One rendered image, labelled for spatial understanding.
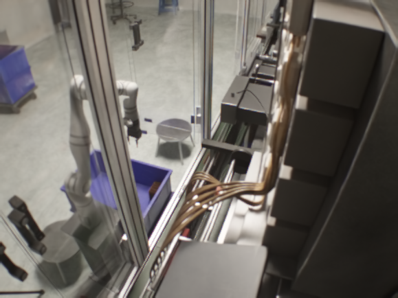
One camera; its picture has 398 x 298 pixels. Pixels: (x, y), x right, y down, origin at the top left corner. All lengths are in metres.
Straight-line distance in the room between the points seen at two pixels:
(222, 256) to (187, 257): 0.08
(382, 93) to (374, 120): 0.04
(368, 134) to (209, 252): 0.46
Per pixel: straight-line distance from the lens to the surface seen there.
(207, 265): 0.71
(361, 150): 0.41
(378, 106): 0.38
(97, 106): 0.79
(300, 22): 0.58
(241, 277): 0.67
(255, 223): 0.82
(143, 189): 2.15
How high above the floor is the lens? 1.82
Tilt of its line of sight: 41 degrees down
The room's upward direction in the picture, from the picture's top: straight up
